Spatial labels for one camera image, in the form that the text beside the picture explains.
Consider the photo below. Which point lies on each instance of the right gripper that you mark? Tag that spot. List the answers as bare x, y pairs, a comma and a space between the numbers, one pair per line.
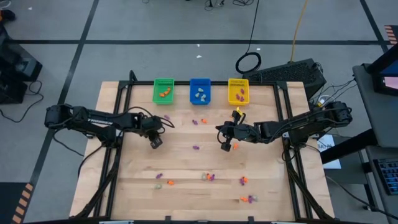
241, 132

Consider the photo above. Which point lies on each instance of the black equipment rack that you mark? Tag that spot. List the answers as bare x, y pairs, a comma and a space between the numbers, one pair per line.
18, 65

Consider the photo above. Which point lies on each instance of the black orange striped mat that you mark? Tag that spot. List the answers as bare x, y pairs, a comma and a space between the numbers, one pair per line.
392, 34
23, 199

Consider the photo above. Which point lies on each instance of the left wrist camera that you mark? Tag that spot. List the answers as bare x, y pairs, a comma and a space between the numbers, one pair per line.
156, 143

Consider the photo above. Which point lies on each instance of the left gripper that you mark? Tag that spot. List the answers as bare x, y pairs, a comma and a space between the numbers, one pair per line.
152, 126

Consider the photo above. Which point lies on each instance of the white power adapter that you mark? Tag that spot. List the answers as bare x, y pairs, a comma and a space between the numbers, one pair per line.
322, 100

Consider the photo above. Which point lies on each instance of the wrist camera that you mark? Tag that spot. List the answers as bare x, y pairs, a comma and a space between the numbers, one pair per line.
156, 143
226, 147

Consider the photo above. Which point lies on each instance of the yellow plastic basket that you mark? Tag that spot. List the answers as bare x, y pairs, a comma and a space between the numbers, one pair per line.
233, 88

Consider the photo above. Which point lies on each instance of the white paper sign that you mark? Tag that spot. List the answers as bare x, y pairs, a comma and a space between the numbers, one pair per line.
329, 155

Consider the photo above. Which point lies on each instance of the computer monitor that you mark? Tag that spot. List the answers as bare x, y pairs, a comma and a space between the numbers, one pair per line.
388, 81

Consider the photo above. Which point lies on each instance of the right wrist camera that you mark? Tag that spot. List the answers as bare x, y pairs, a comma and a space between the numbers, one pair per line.
226, 147

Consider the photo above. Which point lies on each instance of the black desk leg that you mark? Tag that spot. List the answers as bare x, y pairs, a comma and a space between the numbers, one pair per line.
348, 146

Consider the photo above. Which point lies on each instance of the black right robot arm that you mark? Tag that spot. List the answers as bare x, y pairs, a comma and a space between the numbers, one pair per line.
311, 119

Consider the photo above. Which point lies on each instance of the blue plastic basket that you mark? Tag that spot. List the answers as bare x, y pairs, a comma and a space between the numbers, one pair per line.
205, 83

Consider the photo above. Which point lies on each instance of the black keyboard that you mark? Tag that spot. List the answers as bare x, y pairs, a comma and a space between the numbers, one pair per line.
388, 175

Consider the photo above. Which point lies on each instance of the dark grey desk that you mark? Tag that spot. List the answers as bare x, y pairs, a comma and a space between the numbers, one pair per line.
373, 118

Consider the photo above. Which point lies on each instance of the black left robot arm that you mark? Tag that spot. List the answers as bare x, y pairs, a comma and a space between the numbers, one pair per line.
99, 121

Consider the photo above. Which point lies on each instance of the green plastic basket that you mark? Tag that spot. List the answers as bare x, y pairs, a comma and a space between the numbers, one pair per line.
158, 85

